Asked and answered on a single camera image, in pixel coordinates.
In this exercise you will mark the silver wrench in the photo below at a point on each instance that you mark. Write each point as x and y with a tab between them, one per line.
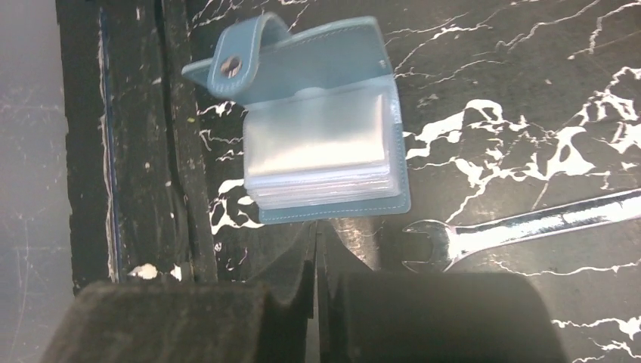
451	244

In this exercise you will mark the blue card holder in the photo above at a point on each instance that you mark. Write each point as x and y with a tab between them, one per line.
323	133

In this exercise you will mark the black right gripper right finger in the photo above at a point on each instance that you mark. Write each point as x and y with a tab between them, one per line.
382	316

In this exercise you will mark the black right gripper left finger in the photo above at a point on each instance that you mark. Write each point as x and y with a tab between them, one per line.
264	319

